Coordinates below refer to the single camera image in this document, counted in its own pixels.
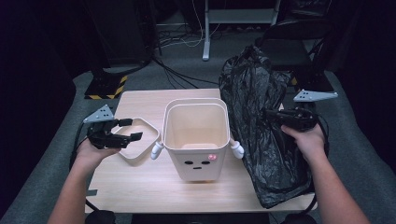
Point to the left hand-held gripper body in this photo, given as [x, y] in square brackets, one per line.
[104, 137]

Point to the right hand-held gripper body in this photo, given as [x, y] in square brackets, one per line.
[299, 119]

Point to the black plastic trash bag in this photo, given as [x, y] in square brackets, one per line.
[261, 155]

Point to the white trash bin with face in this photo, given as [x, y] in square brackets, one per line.
[199, 169]

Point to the person's left hand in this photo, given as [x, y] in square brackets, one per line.
[90, 155]

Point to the person's right hand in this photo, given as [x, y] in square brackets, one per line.
[311, 143]

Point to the black yellow striped stand base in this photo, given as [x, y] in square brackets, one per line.
[102, 88]
[314, 82]

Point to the black folding chair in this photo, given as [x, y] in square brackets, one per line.
[289, 53]

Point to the dark rounded object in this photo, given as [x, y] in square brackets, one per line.
[99, 217]
[299, 219]

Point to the black cabinet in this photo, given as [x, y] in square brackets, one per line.
[124, 31]

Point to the white desk frame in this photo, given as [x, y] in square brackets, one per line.
[206, 37]

